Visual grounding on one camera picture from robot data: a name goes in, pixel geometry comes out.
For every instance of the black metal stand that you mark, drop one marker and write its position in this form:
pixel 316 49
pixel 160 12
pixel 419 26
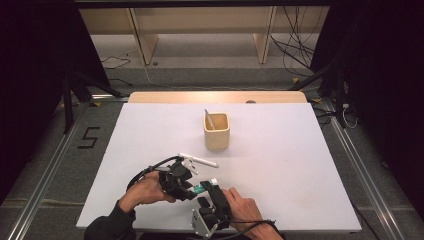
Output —
pixel 340 100

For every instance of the beige square cup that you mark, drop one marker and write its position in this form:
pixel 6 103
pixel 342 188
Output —
pixel 216 138

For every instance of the person's left hand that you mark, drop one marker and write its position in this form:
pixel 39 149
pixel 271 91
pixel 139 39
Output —
pixel 145 190

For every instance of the yellow tape piece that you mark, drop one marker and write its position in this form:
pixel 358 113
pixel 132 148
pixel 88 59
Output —
pixel 316 100
pixel 295 80
pixel 96 104

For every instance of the dark curtain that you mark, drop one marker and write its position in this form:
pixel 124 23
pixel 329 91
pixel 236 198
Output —
pixel 30 83
pixel 390 83

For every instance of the aluminium floor rail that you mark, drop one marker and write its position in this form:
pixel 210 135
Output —
pixel 43 186
pixel 366 173

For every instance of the white glue stick green label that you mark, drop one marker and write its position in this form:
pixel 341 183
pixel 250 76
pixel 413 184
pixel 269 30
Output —
pixel 200 189

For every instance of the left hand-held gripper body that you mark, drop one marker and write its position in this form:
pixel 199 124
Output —
pixel 173 178

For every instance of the clear plastic pen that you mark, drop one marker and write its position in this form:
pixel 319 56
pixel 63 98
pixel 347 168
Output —
pixel 209 120

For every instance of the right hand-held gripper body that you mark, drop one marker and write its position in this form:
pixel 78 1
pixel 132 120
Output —
pixel 213 216

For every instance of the person's right hand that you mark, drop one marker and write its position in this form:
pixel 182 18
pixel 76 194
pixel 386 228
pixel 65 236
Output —
pixel 245 211

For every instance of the white marker pen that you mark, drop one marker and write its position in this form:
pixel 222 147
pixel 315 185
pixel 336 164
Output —
pixel 205 161

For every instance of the white foam board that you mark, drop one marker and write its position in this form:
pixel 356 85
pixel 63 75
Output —
pixel 283 150

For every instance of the black tripod stand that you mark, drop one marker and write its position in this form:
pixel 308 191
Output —
pixel 68 106

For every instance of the beige wooden shelf unit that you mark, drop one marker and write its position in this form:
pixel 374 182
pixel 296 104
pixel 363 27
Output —
pixel 143 43

